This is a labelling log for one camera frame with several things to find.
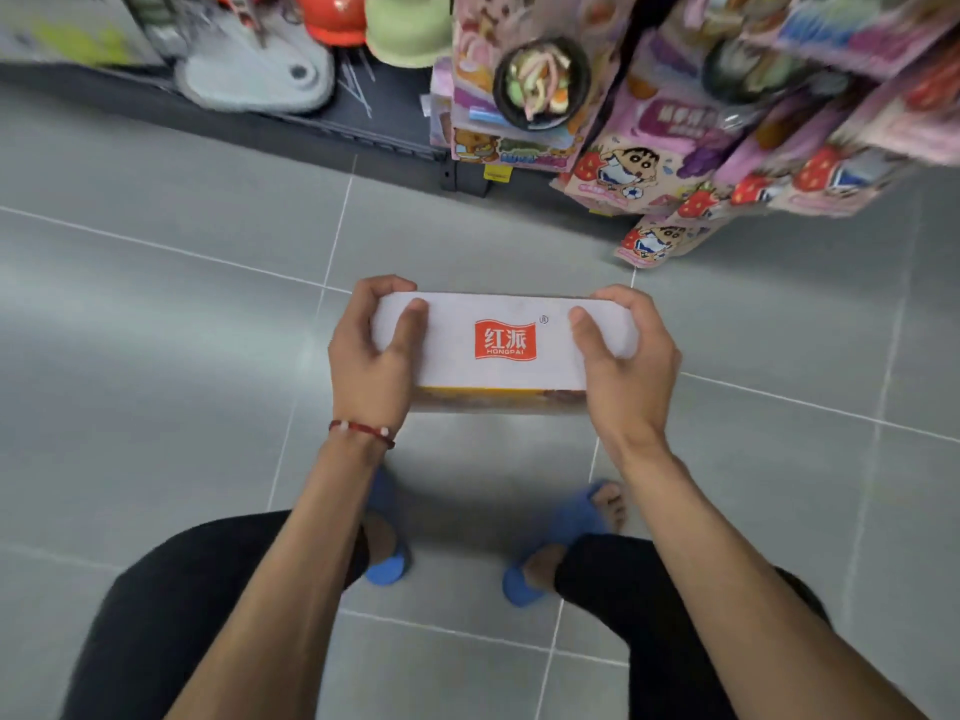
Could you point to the person's left hand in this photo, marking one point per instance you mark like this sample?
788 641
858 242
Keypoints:
360 382

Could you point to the person's right hand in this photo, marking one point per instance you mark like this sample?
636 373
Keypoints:
637 397

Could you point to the white yellow snack box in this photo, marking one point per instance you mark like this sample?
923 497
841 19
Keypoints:
450 344

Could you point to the person's left forearm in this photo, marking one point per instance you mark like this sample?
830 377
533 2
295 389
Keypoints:
285 592

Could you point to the person's right forearm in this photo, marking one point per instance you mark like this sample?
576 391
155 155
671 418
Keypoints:
750 592

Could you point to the blue rubber slipper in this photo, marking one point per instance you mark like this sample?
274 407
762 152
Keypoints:
570 521
386 573

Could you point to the strip of colourful hanging packets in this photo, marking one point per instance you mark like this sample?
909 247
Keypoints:
675 119

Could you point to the black trousers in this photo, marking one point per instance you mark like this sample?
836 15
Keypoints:
187 607

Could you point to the white round mop pad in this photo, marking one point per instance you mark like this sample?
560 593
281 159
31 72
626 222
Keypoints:
247 82

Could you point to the green round mop head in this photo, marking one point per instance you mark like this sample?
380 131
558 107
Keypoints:
405 29

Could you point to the orange mop part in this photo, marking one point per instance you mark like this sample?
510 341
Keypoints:
334 18

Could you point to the green white mop set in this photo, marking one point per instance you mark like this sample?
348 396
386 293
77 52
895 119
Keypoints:
75 29

